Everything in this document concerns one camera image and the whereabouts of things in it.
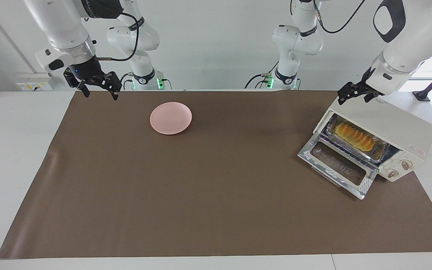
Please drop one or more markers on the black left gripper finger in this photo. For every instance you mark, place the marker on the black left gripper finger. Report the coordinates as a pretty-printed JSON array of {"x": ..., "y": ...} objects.
[
  {"x": 369, "y": 97},
  {"x": 344, "y": 93}
]

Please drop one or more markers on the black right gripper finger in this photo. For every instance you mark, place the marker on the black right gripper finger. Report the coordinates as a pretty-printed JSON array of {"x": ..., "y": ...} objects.
[
  {"x": 86, "y": 92},
  {"x": 114, "y": 95}
]

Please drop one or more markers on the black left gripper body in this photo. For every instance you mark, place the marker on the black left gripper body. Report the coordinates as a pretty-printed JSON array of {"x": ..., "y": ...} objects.
[{"x": 366, "y": 88}]

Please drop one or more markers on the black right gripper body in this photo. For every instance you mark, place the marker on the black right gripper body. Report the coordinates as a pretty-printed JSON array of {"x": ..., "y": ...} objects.
[{"x": 88, "y": 73}]

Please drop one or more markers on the golden ridged bread loaf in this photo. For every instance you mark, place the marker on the golden ridged bread loaf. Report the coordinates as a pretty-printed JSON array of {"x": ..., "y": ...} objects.
[{"x": 354, "y": 137}]

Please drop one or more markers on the aluminium foil baking tray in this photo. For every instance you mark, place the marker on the aluminium foil baking tray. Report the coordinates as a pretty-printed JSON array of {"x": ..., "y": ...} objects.
[{"x": 379, "y": 152}]

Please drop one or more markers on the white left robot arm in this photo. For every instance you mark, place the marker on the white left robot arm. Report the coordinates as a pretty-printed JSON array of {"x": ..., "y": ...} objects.
[{"x": 411, "y": 37}]

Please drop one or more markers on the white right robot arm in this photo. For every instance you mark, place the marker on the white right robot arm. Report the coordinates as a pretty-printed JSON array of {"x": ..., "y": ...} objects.
[{"x": 62, "y": 26}]

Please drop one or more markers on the cream toaster oven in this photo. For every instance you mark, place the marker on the cream toaster oven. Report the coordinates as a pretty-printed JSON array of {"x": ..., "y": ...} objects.
[{"x": 396, "y": 120}]

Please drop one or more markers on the glass oven door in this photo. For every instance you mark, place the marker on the glass oven door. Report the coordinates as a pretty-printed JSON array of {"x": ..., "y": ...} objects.
[{"x": 309, "y": 154}]

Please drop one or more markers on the cream oven knob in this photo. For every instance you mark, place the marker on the cream oven knob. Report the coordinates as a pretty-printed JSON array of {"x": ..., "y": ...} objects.
[
  {"x": 406, "y": 164},
  {"x": 393, "y": 173}
]

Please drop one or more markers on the pink round plate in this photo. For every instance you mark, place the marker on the pink round plate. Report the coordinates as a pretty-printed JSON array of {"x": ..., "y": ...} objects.
[{"x": 171, "y": 118}]

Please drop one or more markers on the brown table mat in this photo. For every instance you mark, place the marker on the brown table mat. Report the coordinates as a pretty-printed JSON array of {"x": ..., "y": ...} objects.
[{"x": 238, "y": 210}]

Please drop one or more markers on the white wall outlet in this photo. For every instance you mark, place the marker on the white wall outlet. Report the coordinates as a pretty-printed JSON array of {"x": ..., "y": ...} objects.
[{"x": 32, "y": 84}]

